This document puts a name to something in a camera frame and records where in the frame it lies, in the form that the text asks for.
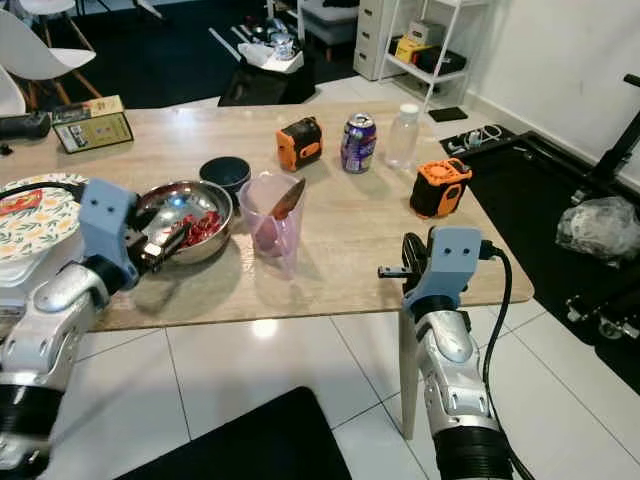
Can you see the pink transparent measuring cup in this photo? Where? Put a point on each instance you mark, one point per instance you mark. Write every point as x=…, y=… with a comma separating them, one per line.
x=255, y=215

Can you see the reddish pointed food item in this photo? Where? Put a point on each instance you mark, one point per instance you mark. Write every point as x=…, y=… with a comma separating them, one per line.
x=290, y=198

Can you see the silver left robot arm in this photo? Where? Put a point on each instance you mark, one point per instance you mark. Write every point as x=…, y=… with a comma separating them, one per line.
x=60, y=300

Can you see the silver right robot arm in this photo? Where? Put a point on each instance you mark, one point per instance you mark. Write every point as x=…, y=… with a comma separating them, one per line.
x=450, y=350

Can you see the red wrapped candies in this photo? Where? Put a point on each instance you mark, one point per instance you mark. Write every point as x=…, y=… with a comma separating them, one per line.
x=205, y=228

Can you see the steel bowl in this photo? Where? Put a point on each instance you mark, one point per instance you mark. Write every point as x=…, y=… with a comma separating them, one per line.
x=200, y=200

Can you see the orange black device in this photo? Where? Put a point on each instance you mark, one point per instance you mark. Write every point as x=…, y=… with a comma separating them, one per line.
x=298, y=145
x=438, y=190

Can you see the light wooden table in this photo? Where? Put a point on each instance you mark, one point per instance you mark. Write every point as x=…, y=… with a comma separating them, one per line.
x=350, y=230

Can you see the small dark bowl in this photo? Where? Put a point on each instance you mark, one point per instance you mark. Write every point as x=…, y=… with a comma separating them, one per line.
x=225, y=172

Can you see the clear plastic water bottle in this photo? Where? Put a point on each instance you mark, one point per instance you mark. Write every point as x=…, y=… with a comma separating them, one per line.
x=402, y=140

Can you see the floral round plate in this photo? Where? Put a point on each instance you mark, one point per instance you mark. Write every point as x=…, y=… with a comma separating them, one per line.
x=40, y=220

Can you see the large black floor sheet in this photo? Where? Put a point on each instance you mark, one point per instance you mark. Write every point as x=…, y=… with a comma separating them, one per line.
x=520, y=200

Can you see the purple soda can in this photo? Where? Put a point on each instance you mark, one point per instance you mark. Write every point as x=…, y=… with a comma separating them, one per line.
x=358, y=145

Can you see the small black flat item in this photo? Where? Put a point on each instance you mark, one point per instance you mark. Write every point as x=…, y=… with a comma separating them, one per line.
x=448, y=114

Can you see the white shelf rack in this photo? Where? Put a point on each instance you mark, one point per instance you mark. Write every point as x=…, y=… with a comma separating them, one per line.
x=430, y=80

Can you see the black remote controller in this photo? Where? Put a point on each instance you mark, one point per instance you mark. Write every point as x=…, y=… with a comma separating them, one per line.
x=25, y=125

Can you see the black bag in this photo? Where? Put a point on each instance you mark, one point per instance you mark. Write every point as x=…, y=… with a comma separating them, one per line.
x=265, y=85

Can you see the dark carpet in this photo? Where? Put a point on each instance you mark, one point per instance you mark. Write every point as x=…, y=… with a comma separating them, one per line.
x=160, y=50

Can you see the clear crumpled plastic bag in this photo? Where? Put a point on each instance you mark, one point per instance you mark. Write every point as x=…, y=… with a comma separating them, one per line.
x=600, y=228

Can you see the black flat case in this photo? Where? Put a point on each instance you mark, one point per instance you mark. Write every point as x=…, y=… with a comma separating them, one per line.
x=445, y=60

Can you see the black wheeled stand base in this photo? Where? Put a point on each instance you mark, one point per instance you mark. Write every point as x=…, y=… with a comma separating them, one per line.
x=605, y=315

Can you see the small yellow box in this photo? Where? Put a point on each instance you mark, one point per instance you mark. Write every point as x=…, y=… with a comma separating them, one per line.
x=410, y=48

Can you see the white crumpled plastic bag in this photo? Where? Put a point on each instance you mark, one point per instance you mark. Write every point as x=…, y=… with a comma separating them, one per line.
x=270, y=52

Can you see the white plastic chair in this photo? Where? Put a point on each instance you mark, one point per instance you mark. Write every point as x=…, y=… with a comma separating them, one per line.
x=10, y=95
x=50, y=60

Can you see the black floor mat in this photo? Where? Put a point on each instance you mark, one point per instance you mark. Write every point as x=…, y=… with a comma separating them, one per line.
x=240, y=445

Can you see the white drawer cabinet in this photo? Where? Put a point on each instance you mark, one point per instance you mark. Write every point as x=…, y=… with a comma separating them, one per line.
x=370, y=40

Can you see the black stand pole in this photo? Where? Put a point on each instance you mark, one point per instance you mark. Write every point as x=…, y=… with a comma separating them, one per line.
x=622, y=130

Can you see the grey upholstered stool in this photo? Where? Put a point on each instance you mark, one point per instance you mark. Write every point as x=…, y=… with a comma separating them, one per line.
x=328, y=20

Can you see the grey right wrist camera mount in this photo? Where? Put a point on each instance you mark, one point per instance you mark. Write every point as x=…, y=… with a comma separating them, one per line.
x=450, y=262

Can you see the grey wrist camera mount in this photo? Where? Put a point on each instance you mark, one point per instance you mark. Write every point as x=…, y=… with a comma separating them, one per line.
x=108, y=220
x=450, y=262

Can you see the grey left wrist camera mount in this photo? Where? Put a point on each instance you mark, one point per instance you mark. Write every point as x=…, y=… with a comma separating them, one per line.
x=108, y=220

